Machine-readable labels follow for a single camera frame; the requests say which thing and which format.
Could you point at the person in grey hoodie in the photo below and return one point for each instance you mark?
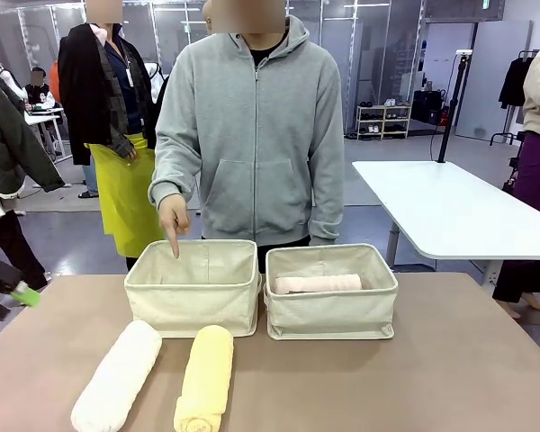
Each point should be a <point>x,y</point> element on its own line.
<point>261,135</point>

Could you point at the black bags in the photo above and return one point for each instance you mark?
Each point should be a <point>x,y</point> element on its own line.
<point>427,105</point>

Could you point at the clothes rack with black garment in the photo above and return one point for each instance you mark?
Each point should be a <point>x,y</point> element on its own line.
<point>515,83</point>

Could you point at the yellow rolled towel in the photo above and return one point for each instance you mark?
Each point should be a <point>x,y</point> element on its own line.
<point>204,382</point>

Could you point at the pink towel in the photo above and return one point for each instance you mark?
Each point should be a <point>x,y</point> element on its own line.
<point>319,283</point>

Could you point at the white table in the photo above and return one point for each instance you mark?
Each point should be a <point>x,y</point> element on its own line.
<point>454,202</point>

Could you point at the white rolled towel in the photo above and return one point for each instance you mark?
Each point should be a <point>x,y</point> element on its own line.
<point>117,378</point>

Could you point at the black camera pole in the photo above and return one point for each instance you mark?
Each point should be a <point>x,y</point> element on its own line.
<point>450,112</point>

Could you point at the wooden shoe rack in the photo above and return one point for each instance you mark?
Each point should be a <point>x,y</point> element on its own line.
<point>382,121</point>

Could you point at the person right hand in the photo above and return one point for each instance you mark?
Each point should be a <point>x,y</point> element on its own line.
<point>174,218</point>

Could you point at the seated person in background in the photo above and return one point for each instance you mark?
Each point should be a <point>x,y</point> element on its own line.
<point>38,90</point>

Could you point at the white background desk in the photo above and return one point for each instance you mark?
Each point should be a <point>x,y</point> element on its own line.
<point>45,114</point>

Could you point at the cream fabric basket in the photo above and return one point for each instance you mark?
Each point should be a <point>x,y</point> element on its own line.
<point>193,306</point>
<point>328,312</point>

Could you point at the person right forearm grey sleeve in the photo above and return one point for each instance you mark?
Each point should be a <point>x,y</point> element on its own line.
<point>171,175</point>

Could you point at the person left forearm grey sleeve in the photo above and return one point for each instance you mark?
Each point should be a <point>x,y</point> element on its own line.
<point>328,198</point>

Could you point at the white mannequin torso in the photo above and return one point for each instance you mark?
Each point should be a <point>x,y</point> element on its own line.
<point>9,81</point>

